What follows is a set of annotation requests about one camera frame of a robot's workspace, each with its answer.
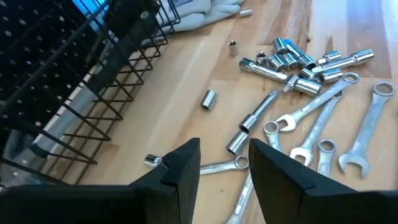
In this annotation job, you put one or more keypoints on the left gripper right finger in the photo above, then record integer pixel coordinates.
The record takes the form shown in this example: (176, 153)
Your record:
(295, 199)

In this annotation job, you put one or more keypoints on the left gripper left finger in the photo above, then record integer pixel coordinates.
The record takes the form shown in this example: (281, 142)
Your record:
(140, 202)

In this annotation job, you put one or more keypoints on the chrome socket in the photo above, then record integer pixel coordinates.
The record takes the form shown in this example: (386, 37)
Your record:
(261, 58)
(276, 63)
(307, 61)
(233, 49)
(152, 160)
(293, 49)
(237, 143)
(280, 45)
(331, 75)
(308, 87)
(208, 99)
(329, 56)
(245, 12)

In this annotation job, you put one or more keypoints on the chrome socket extension bar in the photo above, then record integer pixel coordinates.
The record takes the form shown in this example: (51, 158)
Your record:
(259, 110)
(345, 61)
(264, 70)

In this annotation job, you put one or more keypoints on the black metal pegboard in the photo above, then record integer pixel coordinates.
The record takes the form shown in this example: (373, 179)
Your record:
(18, 46)

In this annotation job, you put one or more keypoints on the grey striped work glove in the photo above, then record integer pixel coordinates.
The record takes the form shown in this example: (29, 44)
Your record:
(199, 12)

